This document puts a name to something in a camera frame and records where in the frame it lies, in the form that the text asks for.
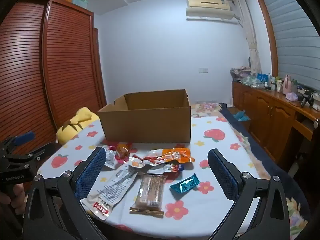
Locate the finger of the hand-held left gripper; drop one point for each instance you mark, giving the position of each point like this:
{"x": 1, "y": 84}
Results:
{"x": 23, "y": 138}

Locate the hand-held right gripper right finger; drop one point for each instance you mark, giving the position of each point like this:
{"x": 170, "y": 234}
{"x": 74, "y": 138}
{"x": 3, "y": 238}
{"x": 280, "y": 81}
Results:
{"x": 223, "y": 175}

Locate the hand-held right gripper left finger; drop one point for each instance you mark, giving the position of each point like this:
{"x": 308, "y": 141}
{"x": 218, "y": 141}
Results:
{"x": 90, "y": 173}

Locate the small white crinkled packet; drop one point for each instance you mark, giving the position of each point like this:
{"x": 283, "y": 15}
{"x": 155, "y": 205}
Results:
{"x": 110, "y": 157}

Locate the long white red-label packet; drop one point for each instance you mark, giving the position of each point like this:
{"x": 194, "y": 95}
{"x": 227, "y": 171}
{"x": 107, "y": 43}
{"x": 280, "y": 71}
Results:
{"x": 116, "y": 187}

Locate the pink packet with brown food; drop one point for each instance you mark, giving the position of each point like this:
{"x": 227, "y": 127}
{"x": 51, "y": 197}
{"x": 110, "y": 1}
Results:
{"x": 123, "y": 152}

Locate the small teal foil packet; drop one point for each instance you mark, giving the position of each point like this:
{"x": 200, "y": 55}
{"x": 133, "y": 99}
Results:
{"x": 184, "y": 183}

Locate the white blue red packet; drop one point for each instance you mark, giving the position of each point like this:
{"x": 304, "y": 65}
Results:
{"x": 167, "y": 168}

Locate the orange chicken feet packet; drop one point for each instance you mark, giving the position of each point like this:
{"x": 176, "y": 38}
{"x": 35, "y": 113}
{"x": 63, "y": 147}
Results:
{"x": 165, "y": 157}

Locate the clear brown bar packet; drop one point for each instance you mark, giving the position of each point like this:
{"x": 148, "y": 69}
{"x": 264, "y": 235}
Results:
{"x": 150, "y": 192}

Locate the brown cardboard box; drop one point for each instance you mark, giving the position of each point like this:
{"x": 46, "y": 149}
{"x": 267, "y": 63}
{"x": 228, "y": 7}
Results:
{"x": 147, "y": 120}

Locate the person's left hand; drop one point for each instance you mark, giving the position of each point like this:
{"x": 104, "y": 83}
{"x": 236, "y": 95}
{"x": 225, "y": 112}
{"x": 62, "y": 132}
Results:
{"x": 18, "y": 196}

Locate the strawberry printed blanket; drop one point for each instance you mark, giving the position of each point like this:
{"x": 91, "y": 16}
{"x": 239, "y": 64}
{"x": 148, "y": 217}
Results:
{"x": 220, "y": 155}

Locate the floral bed cover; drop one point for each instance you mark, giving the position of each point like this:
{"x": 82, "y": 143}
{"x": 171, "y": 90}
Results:
{"x": 265, "y": 177}

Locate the yellow plush toy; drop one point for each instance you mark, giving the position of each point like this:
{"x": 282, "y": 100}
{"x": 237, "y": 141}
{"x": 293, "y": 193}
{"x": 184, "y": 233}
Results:
{"x": 75, "y": 125}

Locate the teal cloth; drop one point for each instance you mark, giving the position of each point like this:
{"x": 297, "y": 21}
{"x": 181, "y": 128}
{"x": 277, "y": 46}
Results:
{"x": 241, "y": 116}

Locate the brown louvred wardrobe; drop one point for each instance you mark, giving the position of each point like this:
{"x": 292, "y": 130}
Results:
{"x": 37, "y": 67}

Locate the long wooden sideboard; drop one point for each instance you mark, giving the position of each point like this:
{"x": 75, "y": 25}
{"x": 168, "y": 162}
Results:
{"x": 270, "y": 115}

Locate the pile of folded cloths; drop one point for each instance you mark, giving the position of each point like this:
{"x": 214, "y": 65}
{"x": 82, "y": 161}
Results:
{"x": 240, "y": 73}

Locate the blue printed box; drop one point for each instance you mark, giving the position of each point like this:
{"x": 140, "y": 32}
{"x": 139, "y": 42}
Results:
{"x": 262, "y": 78}

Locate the pink water bottle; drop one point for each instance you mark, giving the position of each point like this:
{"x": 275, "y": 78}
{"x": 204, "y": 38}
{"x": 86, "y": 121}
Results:
{"x": 286, "y": 85}

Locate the black toy figure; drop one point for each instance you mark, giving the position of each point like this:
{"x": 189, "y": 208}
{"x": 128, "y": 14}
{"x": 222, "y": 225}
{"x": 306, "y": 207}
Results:
{"x": 307, "y": 98}

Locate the pale patterned curtain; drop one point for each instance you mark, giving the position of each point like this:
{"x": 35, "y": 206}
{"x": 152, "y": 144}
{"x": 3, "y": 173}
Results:
{"x": 250, "y": 37}

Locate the grey window blinds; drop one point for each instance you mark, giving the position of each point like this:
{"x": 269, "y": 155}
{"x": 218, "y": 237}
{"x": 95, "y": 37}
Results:
{"x": 292, "y": 37}

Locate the white air conditioner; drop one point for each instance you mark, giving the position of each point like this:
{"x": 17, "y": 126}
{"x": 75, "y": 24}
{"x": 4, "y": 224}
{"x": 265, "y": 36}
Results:
{"x": 208, "y": 7}

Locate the white wall switch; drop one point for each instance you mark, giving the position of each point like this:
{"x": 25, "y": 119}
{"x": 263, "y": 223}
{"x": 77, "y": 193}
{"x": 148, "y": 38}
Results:
{"x": 203, "y": 70}

